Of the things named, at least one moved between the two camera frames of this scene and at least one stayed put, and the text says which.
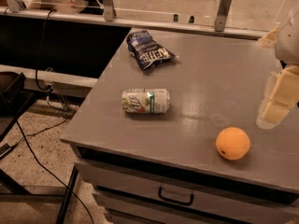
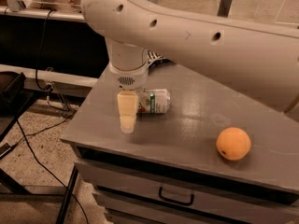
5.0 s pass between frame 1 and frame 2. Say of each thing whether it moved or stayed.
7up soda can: stayed
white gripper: moved
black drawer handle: stayed
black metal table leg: stayed
